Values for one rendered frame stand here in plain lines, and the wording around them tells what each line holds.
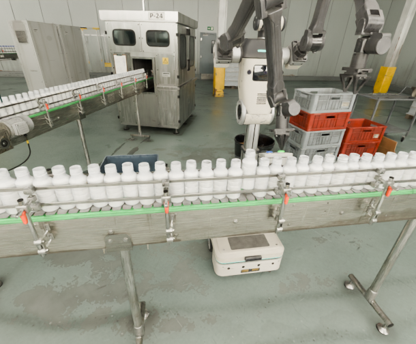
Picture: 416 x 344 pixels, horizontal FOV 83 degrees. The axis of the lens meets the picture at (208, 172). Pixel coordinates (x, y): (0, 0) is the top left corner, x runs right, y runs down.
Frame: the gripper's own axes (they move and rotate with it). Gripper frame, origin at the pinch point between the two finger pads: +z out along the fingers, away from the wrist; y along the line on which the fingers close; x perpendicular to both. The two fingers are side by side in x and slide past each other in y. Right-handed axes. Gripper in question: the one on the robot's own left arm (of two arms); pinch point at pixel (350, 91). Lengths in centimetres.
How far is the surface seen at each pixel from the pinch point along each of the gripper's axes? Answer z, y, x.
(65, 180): 27, -16, 115
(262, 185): 34, -18, 42
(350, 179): 33.9, -17.2, 1.5
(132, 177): 27, -17, 92
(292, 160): 23.4, -16.7, 30.5
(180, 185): 31, -18, 75
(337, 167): 28.0, -16.7, 8.9
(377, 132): 81, 172, -203
